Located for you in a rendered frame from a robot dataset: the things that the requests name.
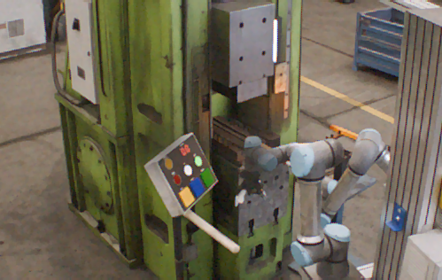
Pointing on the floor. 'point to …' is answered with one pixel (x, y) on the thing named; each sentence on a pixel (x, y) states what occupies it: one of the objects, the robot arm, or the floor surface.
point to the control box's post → (178, 247)
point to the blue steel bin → (379, 40)
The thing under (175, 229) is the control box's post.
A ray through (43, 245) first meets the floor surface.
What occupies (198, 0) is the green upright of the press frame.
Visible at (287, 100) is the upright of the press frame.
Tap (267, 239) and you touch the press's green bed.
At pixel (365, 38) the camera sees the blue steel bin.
